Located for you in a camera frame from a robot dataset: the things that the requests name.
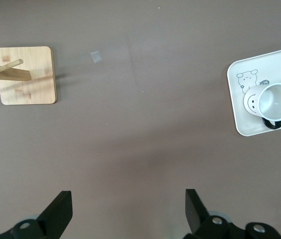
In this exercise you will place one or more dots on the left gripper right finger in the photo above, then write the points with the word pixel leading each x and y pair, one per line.
pixel 197 219

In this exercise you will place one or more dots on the wooden cup rack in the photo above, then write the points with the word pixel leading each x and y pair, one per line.
pixel 31 87

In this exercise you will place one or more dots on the small clear tape patch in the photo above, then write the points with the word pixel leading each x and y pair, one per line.
pixel 96 56

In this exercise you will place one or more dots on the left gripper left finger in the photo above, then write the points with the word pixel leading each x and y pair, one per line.
pixel 55 219

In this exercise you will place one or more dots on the white smiley face mug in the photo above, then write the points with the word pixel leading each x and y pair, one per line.
pixel 251 102

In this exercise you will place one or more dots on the beige rabbit print tray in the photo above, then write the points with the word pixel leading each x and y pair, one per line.
pixel 267 67

